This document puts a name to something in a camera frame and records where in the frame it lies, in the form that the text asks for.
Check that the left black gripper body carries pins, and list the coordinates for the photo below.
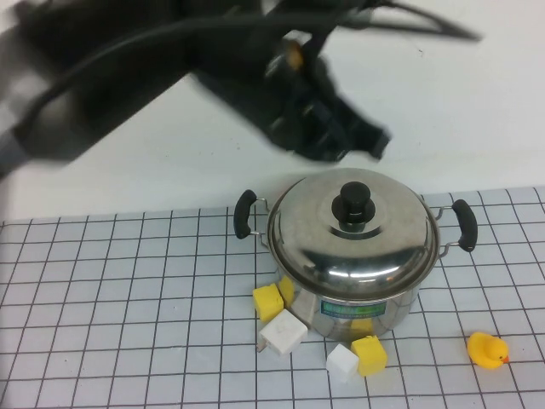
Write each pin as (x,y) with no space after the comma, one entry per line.
(289,106)

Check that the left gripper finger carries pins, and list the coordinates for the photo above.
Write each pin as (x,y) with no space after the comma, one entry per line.
(323,152)
(374,136)

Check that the stainless steel pot lid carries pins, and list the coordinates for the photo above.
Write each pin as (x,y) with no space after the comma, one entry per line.
(323,247)

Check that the yellow sponge cube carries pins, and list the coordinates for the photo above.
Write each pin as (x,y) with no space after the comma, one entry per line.
(369,355)
(266,300)

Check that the white charger plug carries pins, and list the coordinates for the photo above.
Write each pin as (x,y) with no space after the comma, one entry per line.
(283,332)

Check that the small white cube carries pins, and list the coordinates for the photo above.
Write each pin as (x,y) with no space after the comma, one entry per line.
(342,362)

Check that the white black grid tablecloth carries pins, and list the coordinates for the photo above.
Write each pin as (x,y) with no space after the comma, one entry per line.
(127,277)

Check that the yellow rubber duck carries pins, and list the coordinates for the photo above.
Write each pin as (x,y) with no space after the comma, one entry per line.
(485,350)

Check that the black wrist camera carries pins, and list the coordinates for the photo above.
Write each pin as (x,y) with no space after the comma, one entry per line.
(340,13)

